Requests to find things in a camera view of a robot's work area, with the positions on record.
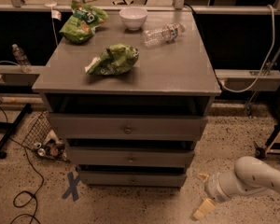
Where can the green chip bag rear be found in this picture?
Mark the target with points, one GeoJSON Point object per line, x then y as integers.
{"type": "Point", "coordinates": [81, 25]}

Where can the upright water bottle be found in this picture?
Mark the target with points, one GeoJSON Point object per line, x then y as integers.
{"type": "Point", "coordinates": [21, 58]}

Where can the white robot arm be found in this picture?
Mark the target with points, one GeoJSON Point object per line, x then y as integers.
{"type": "Point", "coordinates": [248, 177]}

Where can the grey bottom drawer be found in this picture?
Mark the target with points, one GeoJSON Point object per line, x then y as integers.
{"type": "Point", "coordinates": [130, 179]}

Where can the white bowl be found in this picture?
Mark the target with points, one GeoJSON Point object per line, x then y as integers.
{"type": "Point", "coordinates": [133, 17]}

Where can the blue tape cross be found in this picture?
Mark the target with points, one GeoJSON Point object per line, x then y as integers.
{"type": "Point", "coordinates": [72, 189]}

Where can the wire basket with trash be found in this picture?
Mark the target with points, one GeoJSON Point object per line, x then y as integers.
{"type": "Point", "coordinates": [43, 141]}

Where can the grey drawer cabinet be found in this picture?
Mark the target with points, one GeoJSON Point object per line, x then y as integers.
{"type": "Point", "coordinates": [174, 79]}

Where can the green chip bag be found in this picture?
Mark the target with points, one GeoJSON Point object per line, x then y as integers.
{"type": "Point", "coordinates": [81, 25]}
{"type": "Point", "coordinates": [114, 60]}

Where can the grey top drawer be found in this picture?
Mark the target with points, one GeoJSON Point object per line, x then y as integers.
{"type": "Point", "coordinates": [181, 128]}

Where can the black metal stand leg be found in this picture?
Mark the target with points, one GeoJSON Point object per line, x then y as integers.
{"type": "Point", "coordinates": [10, 128]}

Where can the grey middle drawer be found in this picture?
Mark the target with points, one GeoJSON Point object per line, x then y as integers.
{"type": "Point", "coordinates": [129, 157]}

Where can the green chip bag front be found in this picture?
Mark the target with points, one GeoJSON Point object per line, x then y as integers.
{"type": "Point", "coordinates": [114, 60]}

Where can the clear plastic bottle lying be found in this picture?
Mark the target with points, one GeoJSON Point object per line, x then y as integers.
{"type": "Point", "coordinates": [163, 34]}

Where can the grey drawer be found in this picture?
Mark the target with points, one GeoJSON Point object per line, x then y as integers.
{"type": "Point", "coordinates": [181, 128]}
{"type": "Point", "coordinates": [130, 179]}
{"type": "Point", "coordinates": [129, 157]}

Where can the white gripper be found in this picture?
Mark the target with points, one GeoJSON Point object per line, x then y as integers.
{"type": "Point", "coordinates": [212, 186]}

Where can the black wheeled cart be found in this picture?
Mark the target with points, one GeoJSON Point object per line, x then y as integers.
{"type": "Point", "coordinates": [272, 145]}

